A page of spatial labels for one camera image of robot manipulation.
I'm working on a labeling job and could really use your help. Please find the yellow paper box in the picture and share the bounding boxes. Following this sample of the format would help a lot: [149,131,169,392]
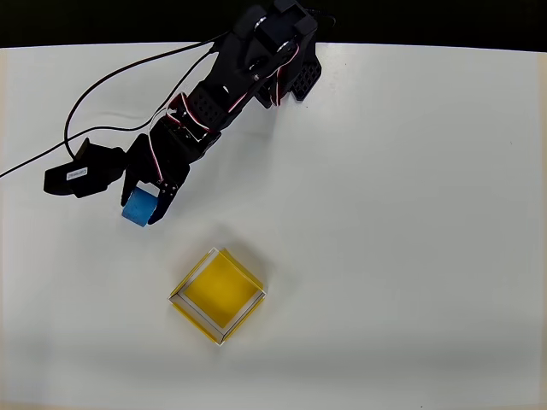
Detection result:
[168,246,268,346]

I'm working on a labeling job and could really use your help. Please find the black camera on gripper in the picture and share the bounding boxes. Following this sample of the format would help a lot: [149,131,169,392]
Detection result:
[43,137,130,200]

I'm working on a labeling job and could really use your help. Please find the blue cube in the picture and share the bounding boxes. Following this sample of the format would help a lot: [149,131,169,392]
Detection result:
[121,186,160,229]

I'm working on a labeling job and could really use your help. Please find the black thin cable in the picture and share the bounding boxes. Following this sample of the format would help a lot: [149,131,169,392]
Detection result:
[0,44,217,179]

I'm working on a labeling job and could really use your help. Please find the black camera cable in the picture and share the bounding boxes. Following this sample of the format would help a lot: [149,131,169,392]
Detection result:
[63,32,234,160]

